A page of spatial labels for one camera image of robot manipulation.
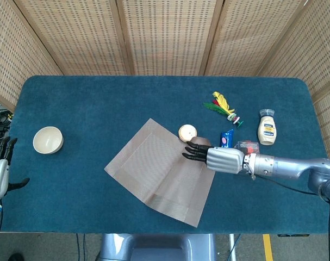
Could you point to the small round tin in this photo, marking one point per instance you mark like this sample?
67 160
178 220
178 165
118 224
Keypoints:
187 132

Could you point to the beige woven placemat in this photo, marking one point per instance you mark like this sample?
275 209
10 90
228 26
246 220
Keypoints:
159 174

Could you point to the blue snack packet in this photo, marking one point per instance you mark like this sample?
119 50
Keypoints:
226 138

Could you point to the colourful feather shuttlecock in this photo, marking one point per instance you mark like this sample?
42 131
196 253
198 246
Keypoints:
223 104

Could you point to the mayonnaise squeeze bottle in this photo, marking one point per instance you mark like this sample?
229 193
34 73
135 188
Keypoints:
267 130

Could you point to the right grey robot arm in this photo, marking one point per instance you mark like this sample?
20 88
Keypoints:
284 167

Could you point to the blue carpet table cover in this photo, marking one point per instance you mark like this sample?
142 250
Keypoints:
72 108

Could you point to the black shoe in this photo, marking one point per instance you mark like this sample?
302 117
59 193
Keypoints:
16 257

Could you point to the white ceramic bowl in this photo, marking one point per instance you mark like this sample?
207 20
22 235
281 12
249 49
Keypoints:
48 140

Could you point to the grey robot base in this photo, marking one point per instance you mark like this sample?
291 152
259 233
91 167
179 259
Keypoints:
159 247

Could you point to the woven bamboo folding screen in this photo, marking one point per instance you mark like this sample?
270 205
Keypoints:
167 35

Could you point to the white table leg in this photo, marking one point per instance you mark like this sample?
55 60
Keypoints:
232 247

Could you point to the clear box with red toys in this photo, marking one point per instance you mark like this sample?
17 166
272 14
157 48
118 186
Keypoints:
247 145

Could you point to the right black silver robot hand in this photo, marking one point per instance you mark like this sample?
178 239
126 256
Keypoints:
224 160

